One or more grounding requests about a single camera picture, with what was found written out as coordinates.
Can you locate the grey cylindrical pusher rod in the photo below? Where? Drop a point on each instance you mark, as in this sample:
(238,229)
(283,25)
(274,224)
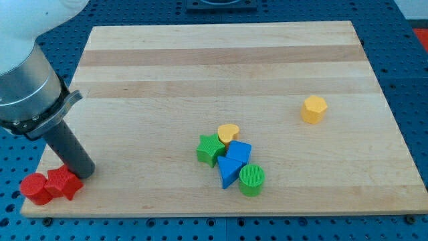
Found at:
(65,145)

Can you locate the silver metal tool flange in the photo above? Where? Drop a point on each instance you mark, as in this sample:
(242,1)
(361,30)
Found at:
(34,99)

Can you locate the green star block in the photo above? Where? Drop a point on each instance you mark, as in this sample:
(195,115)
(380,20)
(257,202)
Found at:
(209,148)

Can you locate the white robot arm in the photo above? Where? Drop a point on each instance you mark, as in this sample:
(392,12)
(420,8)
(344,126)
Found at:
(22,22)

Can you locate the red star block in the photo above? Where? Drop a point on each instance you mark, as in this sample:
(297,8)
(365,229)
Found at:
(62,182)

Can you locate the wooden board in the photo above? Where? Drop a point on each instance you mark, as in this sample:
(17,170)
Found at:
(150,92)

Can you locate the red cylinder block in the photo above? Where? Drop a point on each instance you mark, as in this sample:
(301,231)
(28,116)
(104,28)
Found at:
(33,188)

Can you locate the yellow heart block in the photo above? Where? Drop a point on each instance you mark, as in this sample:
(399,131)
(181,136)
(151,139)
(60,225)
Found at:
(228,133)

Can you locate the blue triangle block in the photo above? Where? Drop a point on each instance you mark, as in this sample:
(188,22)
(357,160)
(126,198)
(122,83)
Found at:
(229,170)

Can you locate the blue cube block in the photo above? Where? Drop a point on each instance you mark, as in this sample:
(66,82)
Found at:
(239,151)

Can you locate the green cylinder block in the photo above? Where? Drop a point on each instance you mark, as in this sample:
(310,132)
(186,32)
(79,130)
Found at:
(251,180)

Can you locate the yellow hexagon block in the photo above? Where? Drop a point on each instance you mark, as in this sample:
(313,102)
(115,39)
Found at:
(313,109)

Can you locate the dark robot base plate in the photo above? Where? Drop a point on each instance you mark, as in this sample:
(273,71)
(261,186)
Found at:
(220,5)

